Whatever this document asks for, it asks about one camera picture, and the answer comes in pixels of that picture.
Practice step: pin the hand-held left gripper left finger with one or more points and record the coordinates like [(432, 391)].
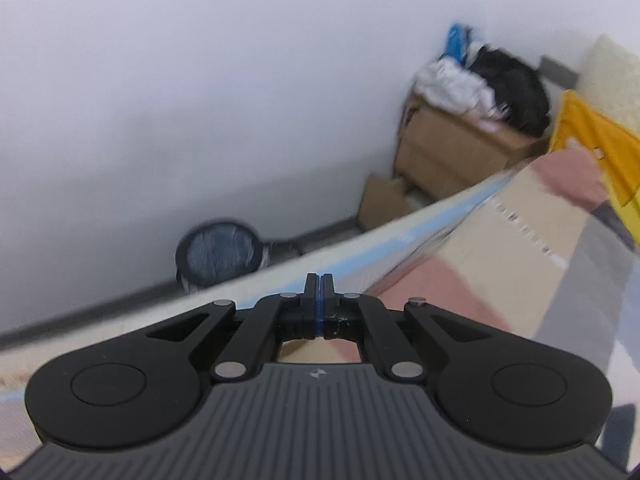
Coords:
[(265, 330)]

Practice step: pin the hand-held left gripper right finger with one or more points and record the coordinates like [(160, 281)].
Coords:
[(380, 332)]

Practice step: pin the white crumpled clothes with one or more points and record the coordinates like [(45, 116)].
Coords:
[(455, 85)]

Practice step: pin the round black fan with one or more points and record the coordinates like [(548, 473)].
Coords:
[(220, 255)]

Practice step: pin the cardboard box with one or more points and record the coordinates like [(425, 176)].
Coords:
[(382, 202)]

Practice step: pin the checked patchwork quilt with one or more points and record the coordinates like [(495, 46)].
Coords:
[(525, 270)]

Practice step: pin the wooden nightstand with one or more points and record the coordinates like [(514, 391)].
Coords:
[(455, 155)]

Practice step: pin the black bag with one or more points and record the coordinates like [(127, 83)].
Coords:
[(515, 92)]

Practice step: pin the yellow crown pillow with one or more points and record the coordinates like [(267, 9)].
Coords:
[(600, 160)]

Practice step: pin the blue packet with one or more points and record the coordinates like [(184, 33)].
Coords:
[(457, 42)]

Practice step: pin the cream quilted headboard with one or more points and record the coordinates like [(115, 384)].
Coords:
[(612, 75)]

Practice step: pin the dark wall switch plate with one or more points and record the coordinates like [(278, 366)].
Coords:
[(557, 71)]

